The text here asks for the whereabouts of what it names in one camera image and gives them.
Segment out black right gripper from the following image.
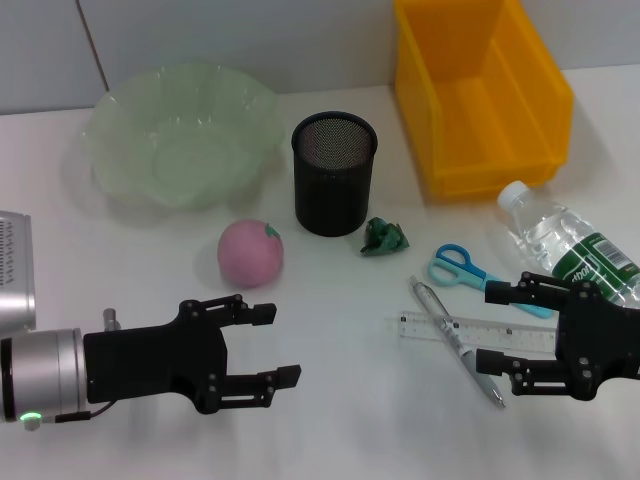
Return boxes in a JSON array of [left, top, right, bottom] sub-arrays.
[[475, 271, 640, 402]]

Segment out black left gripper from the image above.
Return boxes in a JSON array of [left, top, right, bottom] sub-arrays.
[[82, 292, 303, 416]]

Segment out blue scissors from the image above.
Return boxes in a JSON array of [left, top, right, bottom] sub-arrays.
[[428, 243, 555, 319]]

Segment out pink toy peach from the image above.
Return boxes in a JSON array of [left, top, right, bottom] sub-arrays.
[[217, 218, 286, 289]]

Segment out clear green-label water bottle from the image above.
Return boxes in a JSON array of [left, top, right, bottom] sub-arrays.
[[497, 180, 640, 309]]

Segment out grey clear ballpoint pen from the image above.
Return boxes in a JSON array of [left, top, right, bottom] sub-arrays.
[[409, 275, 507, 410]]

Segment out clear plastic ruler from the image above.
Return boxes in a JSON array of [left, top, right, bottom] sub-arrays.
[[398, 309, 559, 351]]

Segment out black mesh pen holder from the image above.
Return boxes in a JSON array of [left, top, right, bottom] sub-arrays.
[[291, 112, 379, 236]]

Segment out translucent green fruit plate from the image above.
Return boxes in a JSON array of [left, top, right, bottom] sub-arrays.
[[82, 62, 281, 211]]

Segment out yellow plastic bin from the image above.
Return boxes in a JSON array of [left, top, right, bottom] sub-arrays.
[[393, 0, 575, 197]]

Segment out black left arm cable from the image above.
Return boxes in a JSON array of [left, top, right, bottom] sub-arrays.
[[53, 397, 114, 424]]

